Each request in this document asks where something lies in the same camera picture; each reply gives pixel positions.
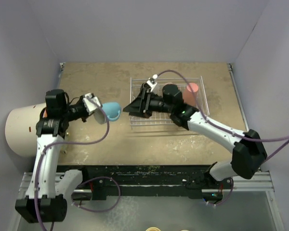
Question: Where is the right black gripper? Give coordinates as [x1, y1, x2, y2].
[124, 88, 174, 119]

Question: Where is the light blue ceramic mug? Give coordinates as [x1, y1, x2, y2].
[93, 102, 121, 124]

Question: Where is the black hexagonal ceramic mug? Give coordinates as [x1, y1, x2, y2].
[141, 83, 151, 97]

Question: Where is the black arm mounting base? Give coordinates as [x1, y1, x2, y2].
[57, 165, 233, 201]

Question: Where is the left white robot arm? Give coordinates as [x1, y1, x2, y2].
[15, 89, 96, 223]

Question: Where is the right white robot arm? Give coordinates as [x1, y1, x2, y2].
[123, 84, 267, 188]

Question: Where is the salmon tall tumbler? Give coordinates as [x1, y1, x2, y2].
[183, 83, 199, 107]

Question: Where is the large cream cylindrical bucket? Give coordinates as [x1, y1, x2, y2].
[5, 103, 46, 157]

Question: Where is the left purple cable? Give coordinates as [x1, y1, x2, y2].
[32, 97, 121, 231]

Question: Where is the purple cable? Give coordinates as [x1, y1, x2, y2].
[32, 97, 121, 231]
[156, 69, 289, 207]

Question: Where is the white wire dish rack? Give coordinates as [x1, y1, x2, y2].
[130, 76, 210, 128]

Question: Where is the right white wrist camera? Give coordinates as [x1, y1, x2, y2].
[146, 74, 158, 92]

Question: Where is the right aluminium table rail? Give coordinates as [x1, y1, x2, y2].
[227, 63, 249, 130]

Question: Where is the aluminium front frame rail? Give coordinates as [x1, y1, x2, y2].
[19, 172, 274, 192]

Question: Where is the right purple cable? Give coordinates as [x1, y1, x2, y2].
[156, 69, 289, 207]

